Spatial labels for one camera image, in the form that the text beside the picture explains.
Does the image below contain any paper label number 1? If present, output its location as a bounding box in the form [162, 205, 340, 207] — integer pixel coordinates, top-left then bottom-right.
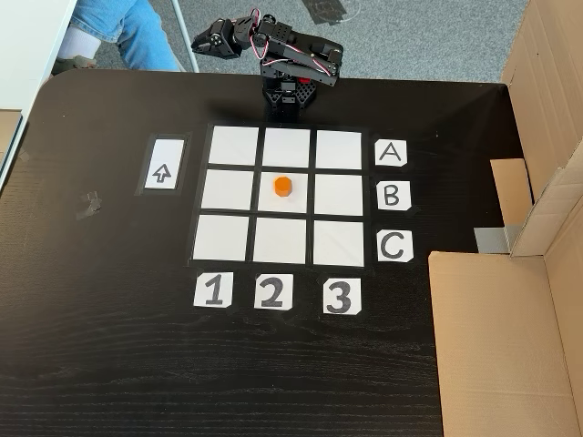
[193, 271, 234, 310]

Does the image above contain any white red servo cable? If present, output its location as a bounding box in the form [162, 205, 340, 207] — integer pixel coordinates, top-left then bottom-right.
[248, 8, 341, 76]

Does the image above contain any white metal table leg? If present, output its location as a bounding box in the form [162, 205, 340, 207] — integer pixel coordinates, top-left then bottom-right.
[170, 0, 200, 73]

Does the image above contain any paper label number 3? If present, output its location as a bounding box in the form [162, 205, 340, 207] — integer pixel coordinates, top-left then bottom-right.
[322, 278, 363, 315]

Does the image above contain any person's leg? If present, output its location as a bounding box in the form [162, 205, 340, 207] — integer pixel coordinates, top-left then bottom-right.
[70, 0, 181, 72]

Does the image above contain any paper label letter A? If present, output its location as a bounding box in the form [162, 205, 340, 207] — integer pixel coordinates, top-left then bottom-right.
[374, 139, 408, 168]

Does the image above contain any paper label letter B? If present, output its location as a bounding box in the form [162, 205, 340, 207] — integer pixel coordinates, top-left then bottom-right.
[376, 180, 413, 210]

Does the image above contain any white table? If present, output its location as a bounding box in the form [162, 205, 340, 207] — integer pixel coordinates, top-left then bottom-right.
[0, 0, 78, 188]

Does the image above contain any white paper grid square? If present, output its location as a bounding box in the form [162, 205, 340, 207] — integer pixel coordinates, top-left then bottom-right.
[192, 214, 251, 262]
[208, 126, 260, 166]
[252, 217, 307, 264]
[201, 168, 254, 211]
[314, 129, 363, 171]
[312, 220, 364, 267]
[313, 173, 364, 217]
[257, 170, 307, 214]
[262, 127, 312, 168]

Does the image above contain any person's foot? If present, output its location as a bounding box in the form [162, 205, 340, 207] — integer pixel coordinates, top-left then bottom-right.
[53, 25, 102, 70]

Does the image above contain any black floor tape patch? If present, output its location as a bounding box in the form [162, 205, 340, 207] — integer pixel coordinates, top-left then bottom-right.
[302, 0, 361, 24]

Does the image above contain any brown cardboard screen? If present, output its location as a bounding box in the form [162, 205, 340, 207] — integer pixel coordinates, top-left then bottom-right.
[427, 0, 583, 437]

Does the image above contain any white arrow paper sheet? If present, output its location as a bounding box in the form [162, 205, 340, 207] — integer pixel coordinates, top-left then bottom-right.
[143, 138, 185, 190]

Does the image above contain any paper label number 2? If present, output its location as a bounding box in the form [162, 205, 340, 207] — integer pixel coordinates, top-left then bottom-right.
[253, 273, 295, 311]

